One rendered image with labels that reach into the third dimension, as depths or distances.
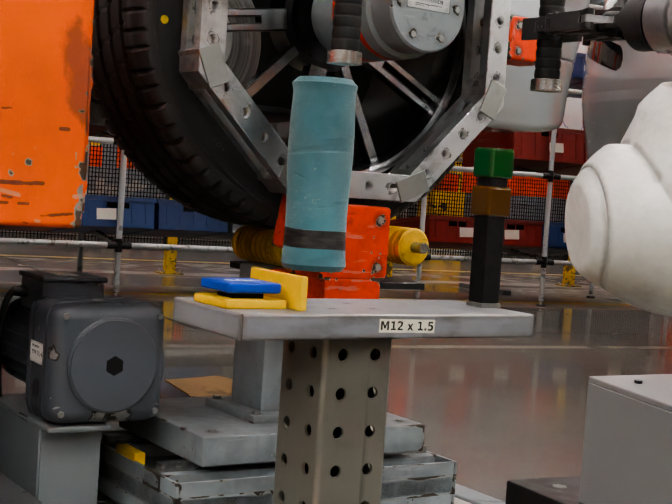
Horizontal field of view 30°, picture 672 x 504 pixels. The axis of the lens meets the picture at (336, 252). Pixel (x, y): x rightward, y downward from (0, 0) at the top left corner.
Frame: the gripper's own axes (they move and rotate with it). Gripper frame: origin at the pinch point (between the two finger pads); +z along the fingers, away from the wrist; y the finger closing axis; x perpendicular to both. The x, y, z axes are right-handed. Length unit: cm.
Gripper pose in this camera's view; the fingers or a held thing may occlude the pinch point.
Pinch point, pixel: (551, 30)
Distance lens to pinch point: 180.5
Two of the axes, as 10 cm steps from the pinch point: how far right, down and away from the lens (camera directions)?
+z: -5.5, -0.9, 8.3
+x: 0.7, -10.0, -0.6
